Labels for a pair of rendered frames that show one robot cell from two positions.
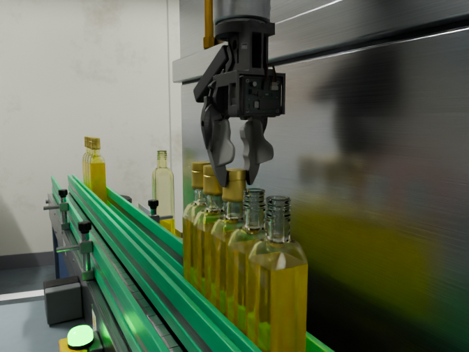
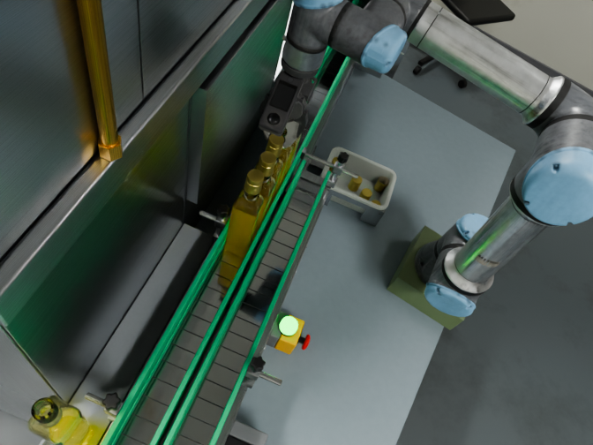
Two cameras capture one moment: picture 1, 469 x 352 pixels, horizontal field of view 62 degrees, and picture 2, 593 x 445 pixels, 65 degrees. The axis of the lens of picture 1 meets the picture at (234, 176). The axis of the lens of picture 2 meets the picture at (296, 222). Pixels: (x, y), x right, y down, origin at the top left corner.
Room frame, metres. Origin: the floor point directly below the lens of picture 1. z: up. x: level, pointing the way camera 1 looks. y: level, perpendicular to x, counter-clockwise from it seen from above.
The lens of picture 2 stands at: (1.11, 0.44, 1.88)
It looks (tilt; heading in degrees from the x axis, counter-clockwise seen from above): 54 degrees down; 210
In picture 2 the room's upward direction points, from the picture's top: 23 degrees clockwise
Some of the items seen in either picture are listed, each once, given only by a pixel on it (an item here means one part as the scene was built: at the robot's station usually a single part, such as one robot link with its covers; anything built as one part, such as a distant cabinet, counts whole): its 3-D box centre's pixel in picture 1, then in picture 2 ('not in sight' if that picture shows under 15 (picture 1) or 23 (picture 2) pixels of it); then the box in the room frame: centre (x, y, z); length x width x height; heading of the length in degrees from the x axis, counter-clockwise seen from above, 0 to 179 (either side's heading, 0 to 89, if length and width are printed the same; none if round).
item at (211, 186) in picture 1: (213, 179); (266, 163); (0.61, 0.03, 1.14); 0.04 x 0.04 x 0.04
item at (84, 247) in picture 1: (75, 253); (263, 377); (0.83, 0.35, 0.94); 0.07 x 0.04 x 0.13; 119
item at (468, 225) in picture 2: not in sight; (469, 243); (0.22, 0.42, 1.00); 0.13 x 0.12 x 0.14; 21
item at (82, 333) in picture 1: (80, 335); (288, 325); (0.67, 0.28, 0.84); 0.05 x 0.05 x 0.03
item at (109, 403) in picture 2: (160, 222); (104, 404); (1.09, 0.21, 0.94); 0.07 x 0.04 x 0.13; 119
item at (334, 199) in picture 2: not in sight; (346, 183); (0.19, 0.03, 0.79); 0.27 x 0.17 x 0.08; 119
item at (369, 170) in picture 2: not in sight; (355, 184); (0.18, 0.05, 0.80); 0.22 x 0.17 x 0.09; 119
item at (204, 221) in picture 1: (214, 272); (255, 205); (0.61, 0.03, 0.99); 0.06 x 0.06 x 0.21; 28
